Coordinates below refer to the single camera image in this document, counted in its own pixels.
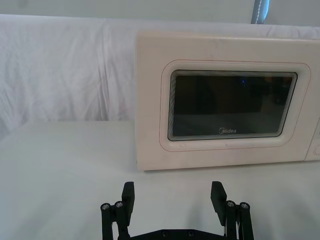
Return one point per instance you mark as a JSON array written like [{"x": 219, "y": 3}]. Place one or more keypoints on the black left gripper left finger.
[{"x": 127, "y": 200}]

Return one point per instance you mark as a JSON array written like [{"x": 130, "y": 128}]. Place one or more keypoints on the cream oven control panel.
[{"x": 315, "y": 150}]

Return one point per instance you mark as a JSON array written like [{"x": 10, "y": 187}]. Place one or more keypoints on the grey striped post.
[{"x": 260, "y": 12}]

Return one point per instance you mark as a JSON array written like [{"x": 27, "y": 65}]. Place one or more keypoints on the white curtain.
[{"x": 62, "y": 62}]

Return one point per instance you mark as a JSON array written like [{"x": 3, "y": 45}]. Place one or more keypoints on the cream microwave oven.
[{"x": 150, "y": 100}]

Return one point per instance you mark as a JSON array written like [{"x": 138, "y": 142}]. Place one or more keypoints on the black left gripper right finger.
[{"x": 218, "y": 200}]

